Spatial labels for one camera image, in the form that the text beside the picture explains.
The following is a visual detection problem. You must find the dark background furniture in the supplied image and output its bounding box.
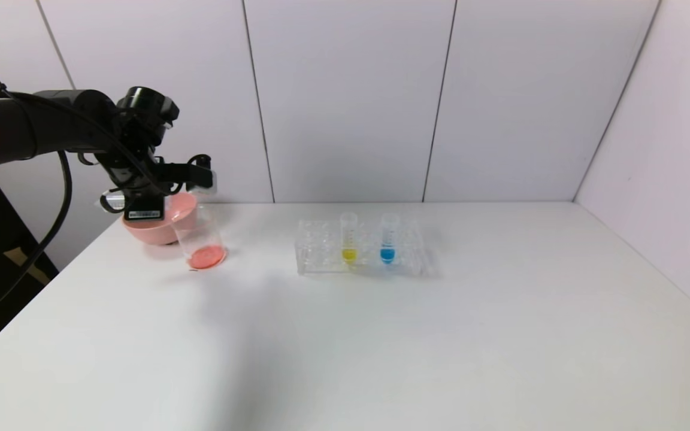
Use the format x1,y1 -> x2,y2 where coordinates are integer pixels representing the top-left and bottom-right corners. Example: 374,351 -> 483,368
0,180 -> 60,360

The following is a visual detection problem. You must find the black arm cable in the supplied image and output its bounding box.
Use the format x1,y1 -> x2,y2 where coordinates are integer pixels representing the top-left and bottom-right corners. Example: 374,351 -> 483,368
0,150 -> 73,324

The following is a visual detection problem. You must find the clear acrylic test tube rack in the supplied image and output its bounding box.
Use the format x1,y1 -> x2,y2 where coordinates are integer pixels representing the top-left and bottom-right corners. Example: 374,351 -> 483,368
295,218 -> 423,277

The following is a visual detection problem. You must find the blue pigment test tube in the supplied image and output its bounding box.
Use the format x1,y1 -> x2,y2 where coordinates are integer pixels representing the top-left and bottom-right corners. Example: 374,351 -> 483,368
379,211 -> 397,265

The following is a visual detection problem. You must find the pink bowl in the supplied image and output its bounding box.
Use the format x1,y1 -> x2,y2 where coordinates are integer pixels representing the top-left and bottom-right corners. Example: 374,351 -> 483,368
122,192 -> 199,246

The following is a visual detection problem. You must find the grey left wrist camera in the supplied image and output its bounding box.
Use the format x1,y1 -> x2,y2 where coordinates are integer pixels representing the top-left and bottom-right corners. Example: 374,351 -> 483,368
192,168 -> 217,195

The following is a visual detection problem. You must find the yellow pigment test tube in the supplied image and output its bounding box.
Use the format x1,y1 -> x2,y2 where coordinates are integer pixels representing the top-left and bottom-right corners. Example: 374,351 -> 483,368
341,211 -> 358,266

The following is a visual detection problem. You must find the clear glass beaker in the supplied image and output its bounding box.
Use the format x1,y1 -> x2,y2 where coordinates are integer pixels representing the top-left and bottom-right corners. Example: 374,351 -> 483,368
172,206 -> 228,271

